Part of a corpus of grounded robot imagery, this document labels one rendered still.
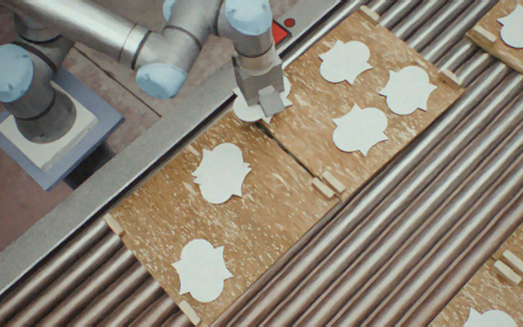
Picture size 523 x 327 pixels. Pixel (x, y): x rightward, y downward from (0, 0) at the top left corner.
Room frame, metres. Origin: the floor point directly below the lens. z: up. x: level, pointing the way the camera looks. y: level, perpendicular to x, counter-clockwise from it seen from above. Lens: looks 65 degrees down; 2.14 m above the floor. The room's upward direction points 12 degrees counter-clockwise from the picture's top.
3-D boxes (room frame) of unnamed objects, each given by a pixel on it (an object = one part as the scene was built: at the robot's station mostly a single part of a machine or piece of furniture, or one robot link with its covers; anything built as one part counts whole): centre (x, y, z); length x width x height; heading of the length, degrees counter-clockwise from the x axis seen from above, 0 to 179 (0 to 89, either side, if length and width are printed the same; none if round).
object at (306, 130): (0.68, -0.25, 0.93); 0.41 x 0.35 x 0.02; 121
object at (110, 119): (0.82, 0.51, 0.44); 0.38 x 0.38 x 0.87; 38
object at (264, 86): (0.62, -0.04, 1.18); 0.12 x 0.09 x 0.16; 14
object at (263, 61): (0.64, -0.03, 1.25); 0.08 x 0.08 x 0.05
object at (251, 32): (0.65, -0.03, 1.33); 0.09 x 0.08 x 0.11; 57
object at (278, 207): (0.47, 0.11, 0.93); 0.41 x 0.35 x 0.02; 123
